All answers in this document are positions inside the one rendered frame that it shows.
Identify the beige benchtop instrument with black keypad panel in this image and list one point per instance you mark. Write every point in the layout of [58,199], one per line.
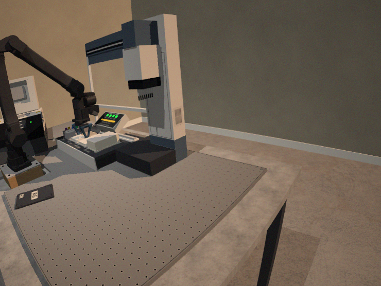
[25,100]

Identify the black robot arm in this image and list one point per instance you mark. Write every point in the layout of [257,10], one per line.
[15,136]

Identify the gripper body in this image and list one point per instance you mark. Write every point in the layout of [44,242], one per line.
[79,119]

